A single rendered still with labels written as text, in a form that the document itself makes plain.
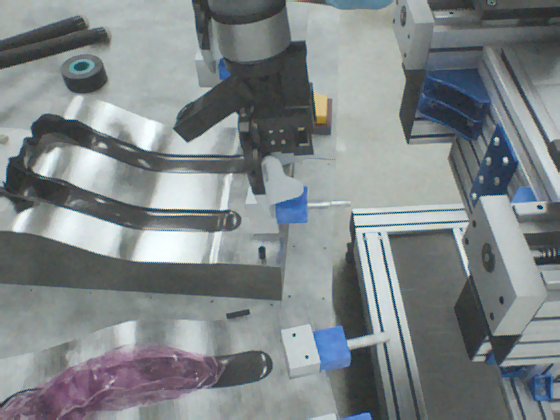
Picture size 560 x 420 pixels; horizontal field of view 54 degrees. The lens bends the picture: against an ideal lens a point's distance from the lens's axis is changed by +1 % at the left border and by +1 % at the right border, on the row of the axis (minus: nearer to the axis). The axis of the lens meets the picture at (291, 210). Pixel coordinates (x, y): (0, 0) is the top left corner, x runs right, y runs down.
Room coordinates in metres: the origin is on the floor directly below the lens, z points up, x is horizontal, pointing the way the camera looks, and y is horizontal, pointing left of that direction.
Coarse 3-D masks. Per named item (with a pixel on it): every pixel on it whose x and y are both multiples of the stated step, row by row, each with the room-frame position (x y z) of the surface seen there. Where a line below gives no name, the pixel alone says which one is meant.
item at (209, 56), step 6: (210, 24) 0.72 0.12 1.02; (210, 30) 0.72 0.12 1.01; (210, 36) 0.71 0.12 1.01; (210, 42) 0.71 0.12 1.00; (216, 42) 0.71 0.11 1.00; (210, 48) 0.71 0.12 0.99; (216, 48) 0.71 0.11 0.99; (204, 54) 0.70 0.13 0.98; (210, 54) 0.70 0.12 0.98; (216, 54) 0.71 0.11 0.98; (204, 60) 0.71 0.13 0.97; (210, 60) 0.71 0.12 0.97; (210, 66) 0.71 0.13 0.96
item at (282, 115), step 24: (288, 48) 0.49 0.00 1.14; (240, 72) 0.45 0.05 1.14; (264, 72) 0.45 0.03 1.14; (288, 72) 0.46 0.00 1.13; (264, 96) 0.46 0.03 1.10; (288, 96) 0.46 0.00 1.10; (312, 96) 0.50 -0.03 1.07; (240, 120) 0.45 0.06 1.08; (264, 120) 0.44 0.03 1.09; (288, 120) 0.44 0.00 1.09; (312, 120) 0.48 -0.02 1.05; (240, 144) 0.44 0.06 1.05; (264, 144) 0.45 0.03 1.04; (288, 144) 0.44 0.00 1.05; (312, 144) 0.43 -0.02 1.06
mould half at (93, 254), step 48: (0, 144) 0.63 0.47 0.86; (48, 144) 0.56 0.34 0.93; (144, 144) 0.60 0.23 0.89; (192, 144) 0.61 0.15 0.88; (96, 192) 0.49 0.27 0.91; (144, 192) 0.51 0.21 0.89; (192, 192) 0.51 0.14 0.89; (240, 192) 0.51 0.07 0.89; (0, 240) 0.41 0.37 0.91; (48, 240) 0.40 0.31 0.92; (96, 240) 0.42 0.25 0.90; (144, 240) 0.43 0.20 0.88; (192, 240) 0.42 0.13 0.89; (240, 240) 0.42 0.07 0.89; (96, 288) 0.40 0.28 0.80; (144, 288) 0.40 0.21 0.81; (192, 288) 0.39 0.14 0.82; (240, 288) 0.39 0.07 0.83
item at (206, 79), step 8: (200, 56) 0.73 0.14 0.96; (200, 64) 0.73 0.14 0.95; (216, 64) 0.72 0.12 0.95; (224, 64) 0.73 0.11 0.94; (200, 72) 0.73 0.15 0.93; (208, 72) 0.73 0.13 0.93; (216, 72) 0.72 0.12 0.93; (224, 72) 0.73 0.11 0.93; (200, 80) 0.73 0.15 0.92; (208, 80) 0.73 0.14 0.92; (216, 80) 0.73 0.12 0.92
